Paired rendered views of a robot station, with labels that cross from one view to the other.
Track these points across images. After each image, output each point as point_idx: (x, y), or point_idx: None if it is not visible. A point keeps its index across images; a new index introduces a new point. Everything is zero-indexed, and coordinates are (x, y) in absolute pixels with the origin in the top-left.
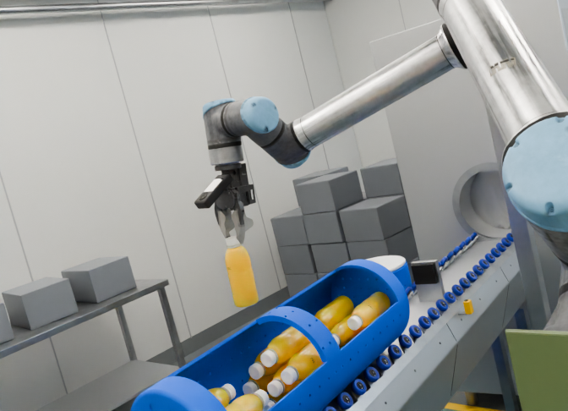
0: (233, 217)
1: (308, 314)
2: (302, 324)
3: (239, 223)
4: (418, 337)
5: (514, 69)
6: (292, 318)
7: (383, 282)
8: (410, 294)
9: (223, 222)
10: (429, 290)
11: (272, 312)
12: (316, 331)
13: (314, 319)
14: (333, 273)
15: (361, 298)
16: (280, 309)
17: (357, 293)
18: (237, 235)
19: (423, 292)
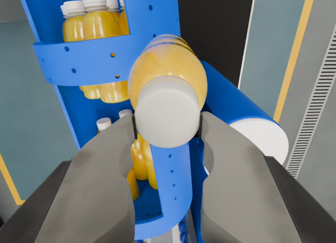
0: (106, 198)
1: (59, 81)
2: (43, 51)
3: (71, 164)
4: None
5: None
6: (56, 50)
7: None
8: (179, 234)
9: (222, 167)
10: (161, 239)
11: (104, 55)
12: (38, 59)
13: (51, 78)
14: (161, 209)
15: (152, 194)
16: (101, 70)
17: (155, 200)
18: (125, 121)
19: (167, 237)
